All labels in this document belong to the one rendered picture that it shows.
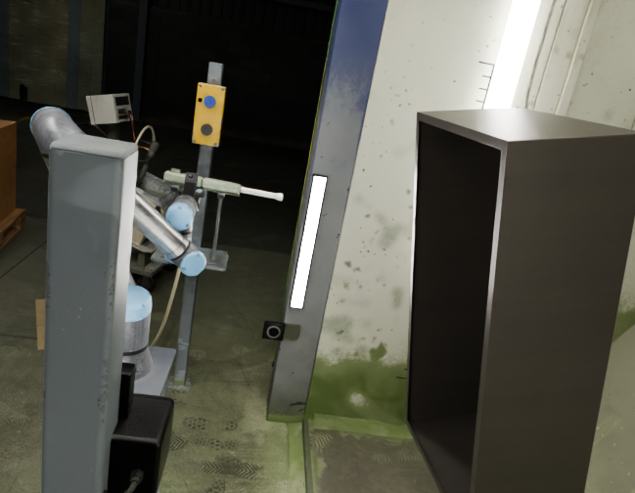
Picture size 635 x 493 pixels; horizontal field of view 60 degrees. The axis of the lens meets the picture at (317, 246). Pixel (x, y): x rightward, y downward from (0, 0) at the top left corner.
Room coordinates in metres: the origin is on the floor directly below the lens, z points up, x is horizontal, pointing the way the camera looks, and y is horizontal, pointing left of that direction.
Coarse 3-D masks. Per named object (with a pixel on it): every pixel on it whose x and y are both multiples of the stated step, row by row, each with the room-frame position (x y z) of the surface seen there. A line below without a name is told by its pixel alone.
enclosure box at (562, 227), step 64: (448, 128) 1.56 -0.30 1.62; (512, 128) 1.42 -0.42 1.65; (576, 128) 1.40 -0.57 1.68; (448, 192) 1.86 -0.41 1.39; (512, 192) 1.25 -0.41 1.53; (576, 192) 1.28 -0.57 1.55; (448, 256) 1.87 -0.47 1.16; (512, 256) 1.26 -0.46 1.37; (576, 256) 1.29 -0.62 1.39; (448, 320) 1.88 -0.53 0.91; (512, 320) 1.27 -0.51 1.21; (576, 320) 1.31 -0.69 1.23; (448, 384) 1.90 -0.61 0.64; (512, 384) 1.28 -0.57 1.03; (576, 384) 1.32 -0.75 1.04; (448, 448) 1.71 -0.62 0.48; (512, 448) 1.29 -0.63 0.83; (576, 448) 1.34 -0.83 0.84
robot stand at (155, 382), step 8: (152, 352) 1.72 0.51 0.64; (160, 352) 1.73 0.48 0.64; (168, 352) 1.74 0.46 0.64; (160, 360) 1.68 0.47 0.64; (168, 360) 1.69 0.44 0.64; (152, 368) 1.62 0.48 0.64; (160, 368) 1.63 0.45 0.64; (168, 368) 1.64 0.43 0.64; (152, 376) 1.58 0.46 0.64; (160, 376) 1.59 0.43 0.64; (136, 384) 1.51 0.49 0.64; (144, 384) 1.52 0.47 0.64; (152, 384) 1.53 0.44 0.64; (160, 384) 1.54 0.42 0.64; (136, 392) 1.47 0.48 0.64; (144, 392) 1.48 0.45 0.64; (152, 392) 1.49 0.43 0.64; (160, 392) 1.50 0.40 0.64
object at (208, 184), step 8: (176, 168) 2.16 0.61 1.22; (168, 176) 2.13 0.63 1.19; (176, 176) 2.13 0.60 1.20; (184, 176) 2.14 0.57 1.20; (200, 176) 2.18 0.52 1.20; (176, 184) 2.13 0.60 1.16; (200, 184) 2.14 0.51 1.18; (208, 184) 2.15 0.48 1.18; (216, 184) 2.15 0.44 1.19; (224, 184) 2.16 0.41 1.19; (232, 184) 2.17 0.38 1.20; (240, 184) 2.20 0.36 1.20; (216, 192) 2.16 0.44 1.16; (224, 192) 2.17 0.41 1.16; (232, 192) 2.16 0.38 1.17; (248, 192) 2.18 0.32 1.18; (256, 192) 2.18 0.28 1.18; (264, 192) 2.19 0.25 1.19; (280, 200) 2.19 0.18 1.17
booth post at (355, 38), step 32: (352, 0) 2.32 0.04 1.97; (384, 0) 2.34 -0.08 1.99; (352, 32) 2.33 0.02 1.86; (352, 64) 2.33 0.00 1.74; (352, 96) 2.33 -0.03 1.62; (320, 128) 2.32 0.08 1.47; (352, 128) 2.34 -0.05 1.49; (320, 160) 2.32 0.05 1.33; (352, 160) 2.34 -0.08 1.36; (320, 224) 2.33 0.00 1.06; (320, 256) 2.33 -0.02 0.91; (288, 288) 2.42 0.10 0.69; (320, 288) 2.34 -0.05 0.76; (288, 320) 2.32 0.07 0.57; (320, 320) 2.34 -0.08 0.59; (288, 352) 2.32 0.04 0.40; (288, 384) 2.33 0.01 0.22; (288, 416) 2.33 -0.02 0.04
